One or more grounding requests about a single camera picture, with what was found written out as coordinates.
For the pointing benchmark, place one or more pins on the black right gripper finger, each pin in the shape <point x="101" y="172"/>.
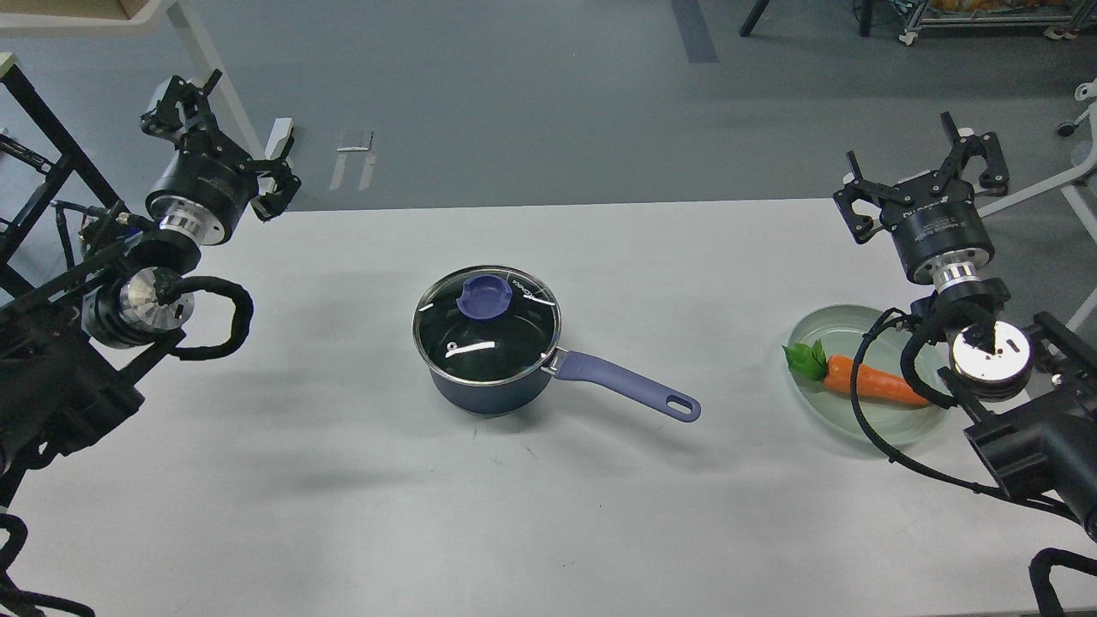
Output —
<point x="948" y="183"/>
<point x="891" y="202"/>

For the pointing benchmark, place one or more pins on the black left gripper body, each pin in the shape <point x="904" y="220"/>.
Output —
<point x="200" y="185"/>

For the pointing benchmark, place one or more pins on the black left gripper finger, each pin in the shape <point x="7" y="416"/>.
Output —
<point x="181" y="114"/>
<point x="273" y="202"/>

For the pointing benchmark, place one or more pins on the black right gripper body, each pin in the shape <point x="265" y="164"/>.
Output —
<point x="923" y="234"/>

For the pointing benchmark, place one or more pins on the glass lid with blue knob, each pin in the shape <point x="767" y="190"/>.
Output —
<point x="487" y="325"/>

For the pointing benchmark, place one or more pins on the blue saucepan with handle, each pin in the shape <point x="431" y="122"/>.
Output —
<point x="496" y="398"/>

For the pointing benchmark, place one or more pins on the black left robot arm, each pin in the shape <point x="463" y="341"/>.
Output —
<point x="99" y="294"/>

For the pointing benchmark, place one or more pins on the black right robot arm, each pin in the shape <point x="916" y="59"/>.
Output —
<point x="1028" y="391"/>

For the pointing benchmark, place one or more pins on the white office chair base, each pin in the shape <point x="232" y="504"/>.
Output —
<point x="1067" y="182"/>

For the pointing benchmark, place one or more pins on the pale green glass plate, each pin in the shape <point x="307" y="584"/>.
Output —
<point x="842" y="329"/>

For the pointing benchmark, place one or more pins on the metal wheeled cart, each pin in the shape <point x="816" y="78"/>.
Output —
<point x="1057" y="20"/>

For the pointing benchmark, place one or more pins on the orange toy carrot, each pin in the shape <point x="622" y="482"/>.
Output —
<point x="838" y="373"/>

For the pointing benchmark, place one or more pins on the white table frame leg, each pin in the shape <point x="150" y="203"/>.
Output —
<point x="114" y="19"/>

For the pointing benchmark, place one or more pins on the black metal frame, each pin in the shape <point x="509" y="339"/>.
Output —
<point x="72" y="161"/>

